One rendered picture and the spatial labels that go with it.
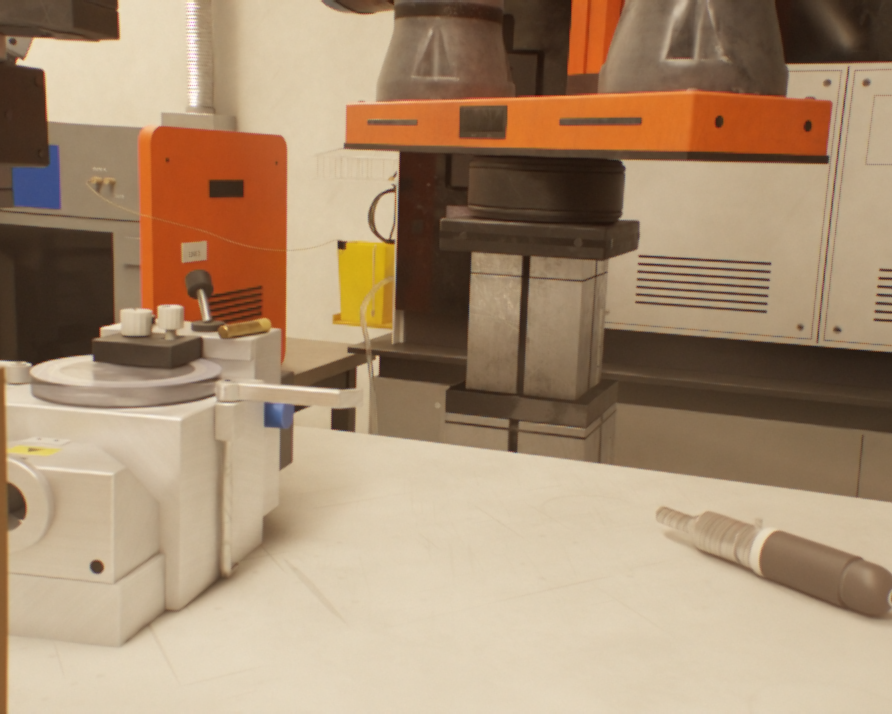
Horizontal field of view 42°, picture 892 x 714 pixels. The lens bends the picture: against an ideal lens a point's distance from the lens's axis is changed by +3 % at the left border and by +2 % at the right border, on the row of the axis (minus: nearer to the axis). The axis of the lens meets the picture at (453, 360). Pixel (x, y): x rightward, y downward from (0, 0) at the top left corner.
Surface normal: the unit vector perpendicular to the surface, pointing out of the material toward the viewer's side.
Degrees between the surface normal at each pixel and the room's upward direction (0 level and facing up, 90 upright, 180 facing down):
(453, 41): 72
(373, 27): 90
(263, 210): 90
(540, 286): 90
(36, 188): 90
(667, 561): 0
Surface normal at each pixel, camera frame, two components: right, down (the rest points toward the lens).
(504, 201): -0.54, 0.13
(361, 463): 0.04, -0.98
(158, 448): -0.23, 0.16
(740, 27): 0.30, -0.13
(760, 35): 0.52, -0.14
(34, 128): 0.97, 0.07
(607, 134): -0.82, 0.07
